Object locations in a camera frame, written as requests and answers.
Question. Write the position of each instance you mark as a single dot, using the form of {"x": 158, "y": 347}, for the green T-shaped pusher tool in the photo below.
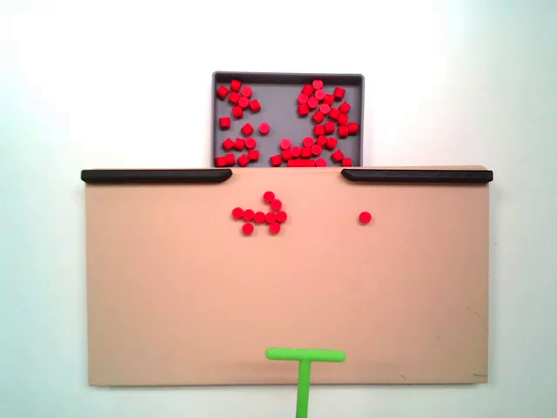
{"x": 303, "y": 383}

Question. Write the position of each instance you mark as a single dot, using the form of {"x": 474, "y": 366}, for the black edge rail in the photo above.
{"x": 418, "y": 176}
{"x": 152, "y": 176}

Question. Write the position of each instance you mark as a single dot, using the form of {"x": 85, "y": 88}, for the beige rectangular board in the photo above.
{"x": 278, "y": 283}

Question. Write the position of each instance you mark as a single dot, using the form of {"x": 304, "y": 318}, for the grey rectangular tray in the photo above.
{"x": 278, "y": 100}

